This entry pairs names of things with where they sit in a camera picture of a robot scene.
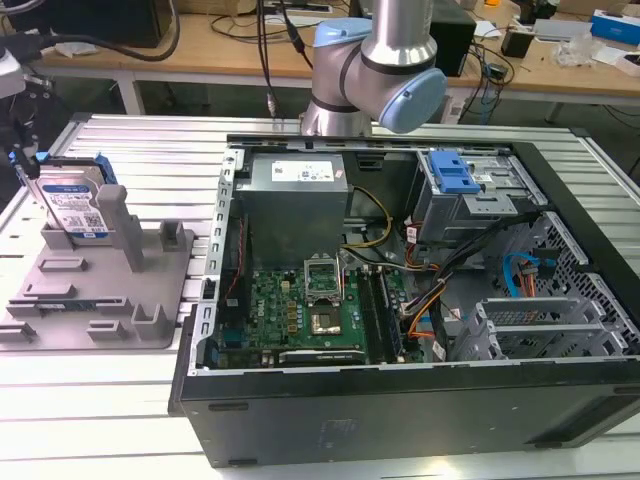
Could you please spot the black RAM slot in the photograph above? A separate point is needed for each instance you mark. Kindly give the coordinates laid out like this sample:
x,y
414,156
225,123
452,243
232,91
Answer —
x,y
370,315
389,320

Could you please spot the grey drive cage blue latch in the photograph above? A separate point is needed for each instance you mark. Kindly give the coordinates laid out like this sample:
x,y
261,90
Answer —
x,y
465,205

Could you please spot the hard disk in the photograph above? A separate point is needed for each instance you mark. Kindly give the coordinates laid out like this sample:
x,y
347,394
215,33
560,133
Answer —
x,y
70,200

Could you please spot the wooden desk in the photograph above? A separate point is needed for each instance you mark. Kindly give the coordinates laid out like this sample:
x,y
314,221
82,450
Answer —
x,y
210,55

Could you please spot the CPU socket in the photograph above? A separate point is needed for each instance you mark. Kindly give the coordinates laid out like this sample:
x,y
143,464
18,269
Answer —
x,y
325,321

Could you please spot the black open PC case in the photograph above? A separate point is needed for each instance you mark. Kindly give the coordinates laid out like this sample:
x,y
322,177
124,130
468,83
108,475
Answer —
x,y
400,420

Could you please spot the grey parts rack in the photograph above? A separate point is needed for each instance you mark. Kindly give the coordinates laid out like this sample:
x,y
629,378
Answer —
x,y
100,290

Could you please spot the green motherboard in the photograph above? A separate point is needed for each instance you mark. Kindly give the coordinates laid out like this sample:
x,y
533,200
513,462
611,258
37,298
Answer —
x,y
272,315

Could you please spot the black computer tower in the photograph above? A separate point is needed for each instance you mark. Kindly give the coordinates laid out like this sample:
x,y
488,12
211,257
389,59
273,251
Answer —
x,y
90,20

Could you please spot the grey flat box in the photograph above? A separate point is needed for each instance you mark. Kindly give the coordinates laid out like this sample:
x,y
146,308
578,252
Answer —
x,y
562,31

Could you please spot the blue and white box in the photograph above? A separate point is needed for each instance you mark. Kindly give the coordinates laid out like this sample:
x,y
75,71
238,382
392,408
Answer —
x,y
615,22

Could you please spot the grey metal disk bay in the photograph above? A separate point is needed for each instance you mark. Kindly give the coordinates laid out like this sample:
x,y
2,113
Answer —
x,y
530,325

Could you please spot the small black box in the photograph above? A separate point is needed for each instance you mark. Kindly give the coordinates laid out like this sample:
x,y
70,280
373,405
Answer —
x,y
517,42

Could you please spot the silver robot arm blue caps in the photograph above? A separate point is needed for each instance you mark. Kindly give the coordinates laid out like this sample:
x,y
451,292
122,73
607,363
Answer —
x,y
395,45

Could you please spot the grey power supply unit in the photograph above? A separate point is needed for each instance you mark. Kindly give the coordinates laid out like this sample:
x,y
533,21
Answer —
x,y
292,220

